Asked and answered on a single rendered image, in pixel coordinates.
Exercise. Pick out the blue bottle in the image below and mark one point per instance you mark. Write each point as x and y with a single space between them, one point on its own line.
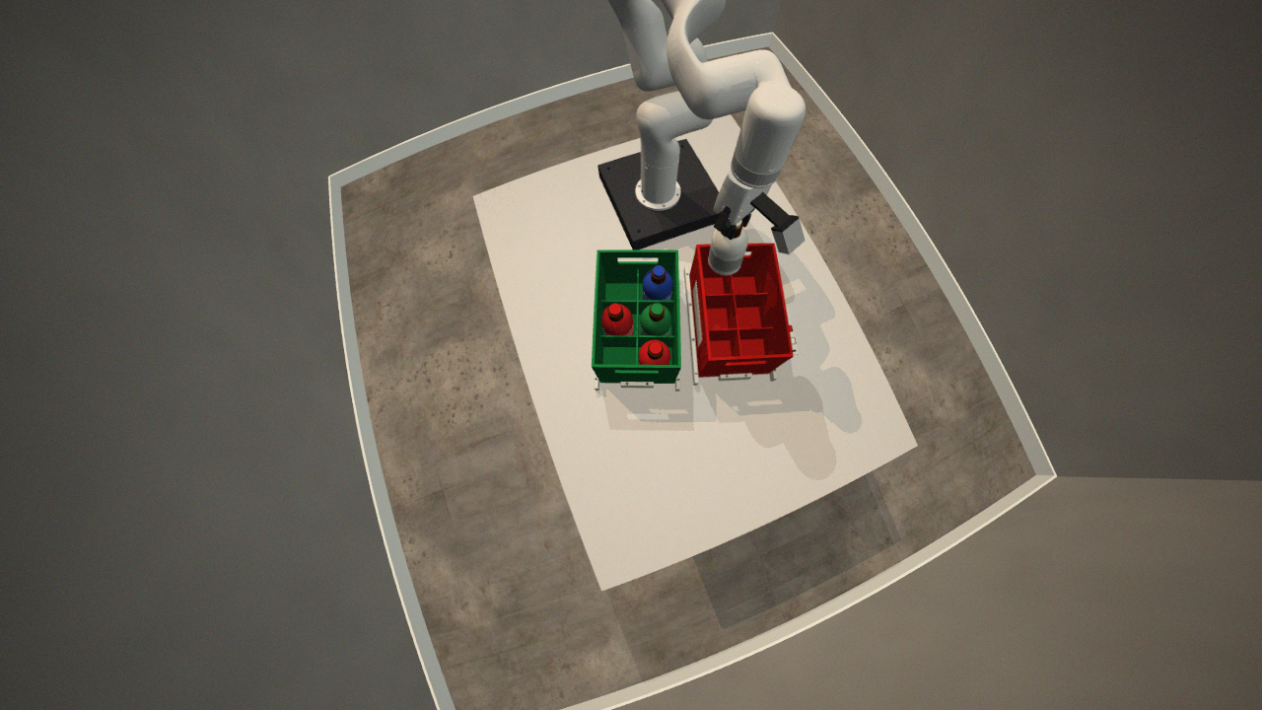
657 284

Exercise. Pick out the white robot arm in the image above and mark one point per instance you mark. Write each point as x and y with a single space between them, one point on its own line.
774 112

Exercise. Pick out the white paper strip with printed marks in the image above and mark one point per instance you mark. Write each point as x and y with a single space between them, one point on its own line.
794 344

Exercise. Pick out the white bottle with grey label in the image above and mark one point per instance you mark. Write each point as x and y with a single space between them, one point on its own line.
726 256

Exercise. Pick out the red crate with dividers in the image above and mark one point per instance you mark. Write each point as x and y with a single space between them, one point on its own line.
761 321

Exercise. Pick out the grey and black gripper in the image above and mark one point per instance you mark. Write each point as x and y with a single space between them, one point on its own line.
734 200

